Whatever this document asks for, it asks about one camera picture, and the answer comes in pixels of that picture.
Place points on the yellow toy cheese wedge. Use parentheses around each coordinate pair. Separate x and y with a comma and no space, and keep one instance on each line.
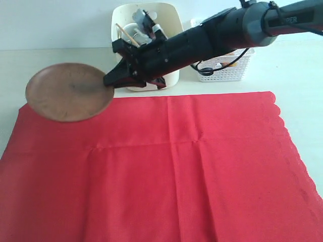
(234,64)

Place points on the wooden chopstick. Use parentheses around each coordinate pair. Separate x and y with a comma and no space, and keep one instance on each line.
(126,34)

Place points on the red tablecloth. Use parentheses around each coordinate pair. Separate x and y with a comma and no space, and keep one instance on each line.
(216,167)

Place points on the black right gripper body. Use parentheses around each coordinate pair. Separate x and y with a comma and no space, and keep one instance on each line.
(151,62)

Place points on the white ceramic bowl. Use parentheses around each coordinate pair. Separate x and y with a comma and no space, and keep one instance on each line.
(130,30)

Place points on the white perforated plastic basket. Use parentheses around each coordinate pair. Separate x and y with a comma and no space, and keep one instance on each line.
(229,74)

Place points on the brown wooden plate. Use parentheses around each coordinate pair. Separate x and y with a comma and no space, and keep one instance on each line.
(68,92)

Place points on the cream plastic bin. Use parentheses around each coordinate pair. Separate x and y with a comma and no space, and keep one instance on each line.
(162,13)

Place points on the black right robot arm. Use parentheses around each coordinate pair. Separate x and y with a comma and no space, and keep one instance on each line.
(255,24)

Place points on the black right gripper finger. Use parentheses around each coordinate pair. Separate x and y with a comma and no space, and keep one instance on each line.
(121,70)
(129,82)

